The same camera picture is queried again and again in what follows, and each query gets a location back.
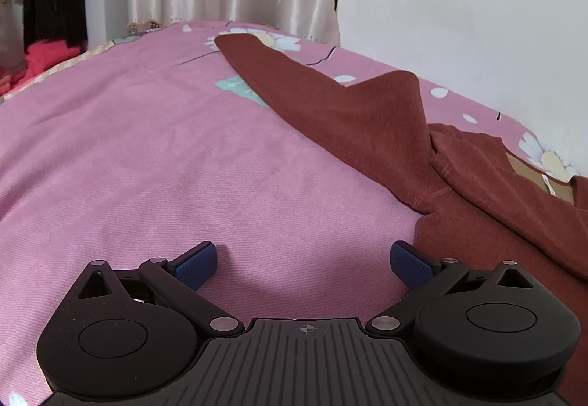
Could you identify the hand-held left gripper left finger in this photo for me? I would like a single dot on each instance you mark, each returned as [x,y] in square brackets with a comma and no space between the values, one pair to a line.
[197,266]

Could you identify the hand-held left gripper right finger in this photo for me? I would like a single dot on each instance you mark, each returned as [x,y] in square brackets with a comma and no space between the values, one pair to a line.
[411,263]

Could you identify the rust brown knit garment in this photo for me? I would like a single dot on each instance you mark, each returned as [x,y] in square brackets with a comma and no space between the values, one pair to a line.
[367,126]

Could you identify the pink floral bed sheet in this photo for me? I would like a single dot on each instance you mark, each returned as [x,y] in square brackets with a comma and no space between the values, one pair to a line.
[183,158]

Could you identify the red cloth pile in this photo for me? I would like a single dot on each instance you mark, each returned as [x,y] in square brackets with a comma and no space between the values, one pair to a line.
[46,57]

